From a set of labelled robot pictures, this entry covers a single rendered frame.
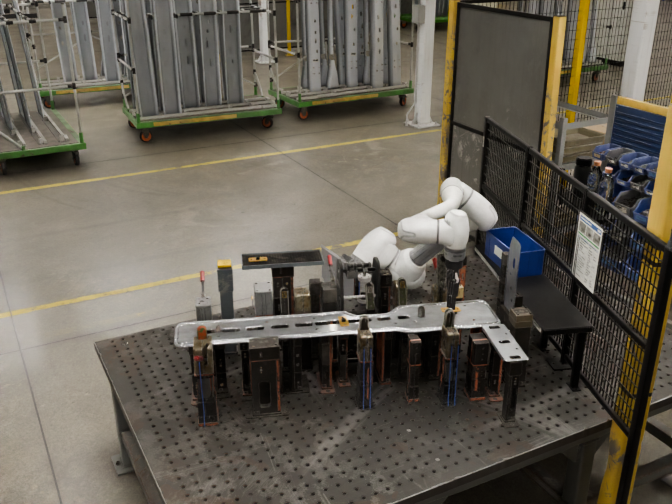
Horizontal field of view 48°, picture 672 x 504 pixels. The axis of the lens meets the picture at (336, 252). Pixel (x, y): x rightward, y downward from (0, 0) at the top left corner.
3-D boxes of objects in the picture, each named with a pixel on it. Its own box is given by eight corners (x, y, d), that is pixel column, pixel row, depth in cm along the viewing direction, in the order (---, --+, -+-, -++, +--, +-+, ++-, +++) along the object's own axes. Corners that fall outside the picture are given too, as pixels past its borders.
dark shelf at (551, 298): (542, 336, 310) (543, 330, 309) (473, 249, 392) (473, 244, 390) (592, 332, 313) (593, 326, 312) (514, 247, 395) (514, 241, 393)
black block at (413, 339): (406, 406, 317) (409, 346, 305) (400, 391, 327) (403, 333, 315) (424, 404, 318) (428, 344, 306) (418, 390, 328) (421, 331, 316)
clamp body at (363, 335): (355, 412, 313) (356, 340, 299) (350, 395, 324) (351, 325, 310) (377, 410, 314) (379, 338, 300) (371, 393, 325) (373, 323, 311)
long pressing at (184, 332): (173, 351, 302) (173, 348, 301) (175, 324, 322) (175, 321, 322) (503, 325, 321) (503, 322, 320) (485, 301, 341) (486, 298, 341)
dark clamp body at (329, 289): (320, 367, 345) (319, 292, 329) (316, 351, 357) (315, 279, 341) (343, 365, 346) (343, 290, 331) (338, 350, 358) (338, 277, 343)
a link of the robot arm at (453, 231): (467, 241, 320) (436, 239, 321) (470, 206, 314) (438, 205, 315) (468, 251, 310) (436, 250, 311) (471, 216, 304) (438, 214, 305)
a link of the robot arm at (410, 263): (384, 257, 420) (415, 280, 424) (376, 276, 409) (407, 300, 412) (474, 180, 366) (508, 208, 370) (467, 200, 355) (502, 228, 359)
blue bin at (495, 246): (511, 278, 353) (514, 253, 348) (483, 253, 380) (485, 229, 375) (543, 274, 357) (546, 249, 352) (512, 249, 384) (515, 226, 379)
